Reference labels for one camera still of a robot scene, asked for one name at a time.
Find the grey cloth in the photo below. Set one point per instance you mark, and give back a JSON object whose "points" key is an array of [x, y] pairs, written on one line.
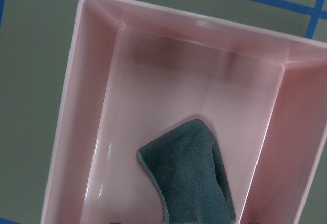
{"points": [[186, 168]]}

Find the pink plastic bin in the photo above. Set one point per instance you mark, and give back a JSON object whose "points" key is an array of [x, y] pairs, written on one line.
{"points": [[137, 70]]}

